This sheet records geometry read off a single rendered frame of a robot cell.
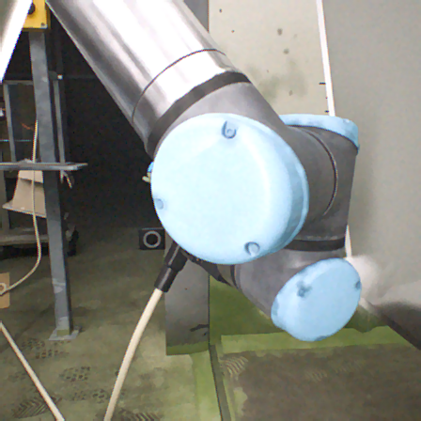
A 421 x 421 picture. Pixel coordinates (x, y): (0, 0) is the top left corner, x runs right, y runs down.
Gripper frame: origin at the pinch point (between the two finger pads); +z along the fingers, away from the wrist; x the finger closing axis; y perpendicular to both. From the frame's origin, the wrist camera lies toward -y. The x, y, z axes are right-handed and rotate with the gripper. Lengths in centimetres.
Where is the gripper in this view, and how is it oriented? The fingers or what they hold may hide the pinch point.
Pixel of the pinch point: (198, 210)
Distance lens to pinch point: 66.5
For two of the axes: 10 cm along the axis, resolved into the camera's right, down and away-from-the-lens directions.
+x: 7.9, 4.1, 4.5
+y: -4.6, 8.9, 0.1
